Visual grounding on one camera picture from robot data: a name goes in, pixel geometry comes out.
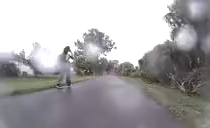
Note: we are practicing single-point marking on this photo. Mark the grey asphalt road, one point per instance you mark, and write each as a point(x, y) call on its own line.
point(103, 103)

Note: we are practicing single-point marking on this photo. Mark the large dense bushes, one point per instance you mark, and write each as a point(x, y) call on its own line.
point(166, 63)

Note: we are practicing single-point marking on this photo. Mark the tall tree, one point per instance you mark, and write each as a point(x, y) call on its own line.
point(93, 43)

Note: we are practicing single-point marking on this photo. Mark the person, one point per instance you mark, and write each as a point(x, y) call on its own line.
point(64, 66)

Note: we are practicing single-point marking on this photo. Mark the grass verge with leaf litter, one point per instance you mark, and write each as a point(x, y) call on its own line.
point(174, 100)

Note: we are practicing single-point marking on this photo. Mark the clump of bushes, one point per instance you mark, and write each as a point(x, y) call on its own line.
point(126, 68)

